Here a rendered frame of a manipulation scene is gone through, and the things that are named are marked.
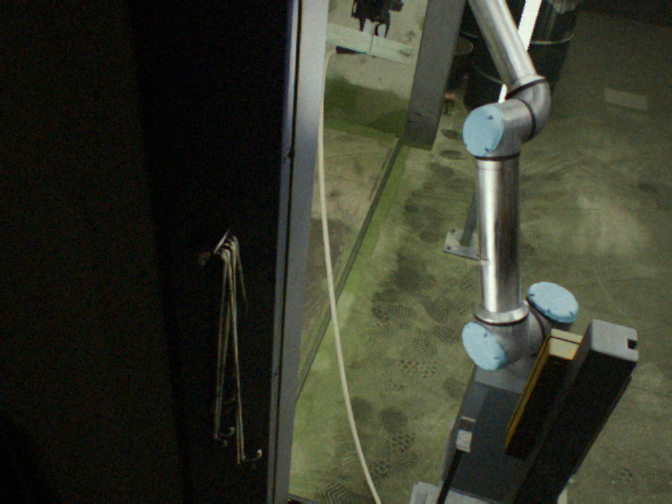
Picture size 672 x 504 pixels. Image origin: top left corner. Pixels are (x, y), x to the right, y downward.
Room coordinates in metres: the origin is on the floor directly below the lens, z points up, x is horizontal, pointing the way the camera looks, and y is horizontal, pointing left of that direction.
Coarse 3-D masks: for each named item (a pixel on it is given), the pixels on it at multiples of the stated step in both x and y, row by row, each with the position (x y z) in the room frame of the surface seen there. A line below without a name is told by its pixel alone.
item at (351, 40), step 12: (336, 24) 1.74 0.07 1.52; (336, 36) 1.72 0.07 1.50; (348, 36) 1.74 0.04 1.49; (360, 36) 1.76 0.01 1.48; (372, 36) 1.80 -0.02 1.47; (336, 48) 1.93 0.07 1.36; (348, 48) 1.76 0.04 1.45; (360, 48) 1.75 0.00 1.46; (372, 48) 1.78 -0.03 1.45; (384, 48) 1.80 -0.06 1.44; (396, 48) 1.82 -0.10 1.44; (408, 48) 1.84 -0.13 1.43; (396, 60) 1.82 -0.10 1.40; (408, 60) 1.83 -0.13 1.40
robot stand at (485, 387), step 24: (480, 384) 1.34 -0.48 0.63; (504, 384) 1.34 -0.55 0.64; (480, 408) 1.35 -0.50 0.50; (504, 408) 1.33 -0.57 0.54; (456, 432) 1.44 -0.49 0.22; (480, 432) 1.34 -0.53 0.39; (504, 432) 1.32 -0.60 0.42; (480, 456) 1.33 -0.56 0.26; (504, 456) 1.32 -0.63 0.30; (456, 480) 1.34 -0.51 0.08; (480, 480) 1.33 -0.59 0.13; (504, 480) 1.31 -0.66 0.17
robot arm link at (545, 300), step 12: (540, 288) 1.49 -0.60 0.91; (552, 288) 1.50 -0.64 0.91; (528, 300) 1.45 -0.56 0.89; (540, 300) 1.43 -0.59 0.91; (552, 300) 1.44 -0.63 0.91; (564, 300) 1.45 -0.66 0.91; (540, 312) 1.40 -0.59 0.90; (552, 312) 1.39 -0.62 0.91; (564, 312) 1.40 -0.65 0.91; (576, 312) 1.42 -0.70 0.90; (540, 324) 1.37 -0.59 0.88; (552, 324) 1.38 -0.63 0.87; (564, 324) 1.39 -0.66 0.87; (540, 348) 1.35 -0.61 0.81
